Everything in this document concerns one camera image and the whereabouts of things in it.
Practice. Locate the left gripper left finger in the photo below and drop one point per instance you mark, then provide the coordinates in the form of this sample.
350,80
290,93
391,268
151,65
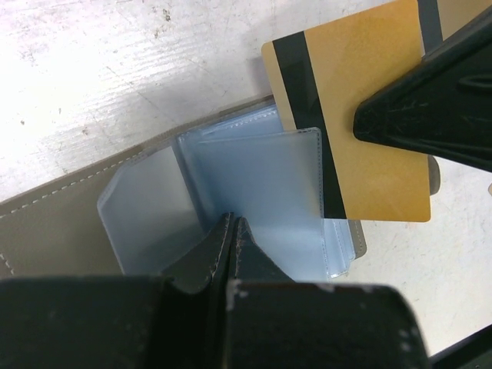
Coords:
173,319

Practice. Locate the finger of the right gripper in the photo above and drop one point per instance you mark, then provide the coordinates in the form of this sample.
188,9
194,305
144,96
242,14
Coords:
443,106

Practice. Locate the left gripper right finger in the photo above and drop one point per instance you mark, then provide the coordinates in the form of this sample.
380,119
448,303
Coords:
273,322

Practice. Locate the gold card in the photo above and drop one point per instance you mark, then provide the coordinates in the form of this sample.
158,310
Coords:
441,19
325,77

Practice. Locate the grey card holder wallet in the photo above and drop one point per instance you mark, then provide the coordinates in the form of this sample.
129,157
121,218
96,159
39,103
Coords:
140,213

